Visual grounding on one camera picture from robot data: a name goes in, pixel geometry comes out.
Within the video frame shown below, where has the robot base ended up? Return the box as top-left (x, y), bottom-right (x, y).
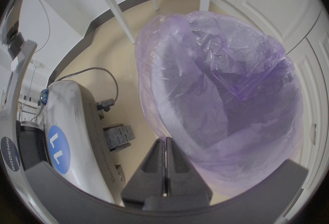
top-left (16, 80), bottom-right (136, 204)

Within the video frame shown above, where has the white trash bin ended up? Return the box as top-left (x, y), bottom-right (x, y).
top-left (150, 35), bottom-right (304, 190)

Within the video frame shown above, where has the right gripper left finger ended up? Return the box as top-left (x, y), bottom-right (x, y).
top-left (121, 138), bottom-right (167, 209)

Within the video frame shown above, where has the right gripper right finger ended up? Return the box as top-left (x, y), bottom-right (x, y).
top-left (166, 137), bottom-right (213, 206)

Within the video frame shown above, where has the black cable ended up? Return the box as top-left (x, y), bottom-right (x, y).
top-left (55, 67), bottom-right (119, 105)

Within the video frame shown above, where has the purple plastic bag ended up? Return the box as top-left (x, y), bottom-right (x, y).
top-left (135, 11), bottom-right (305, 196)

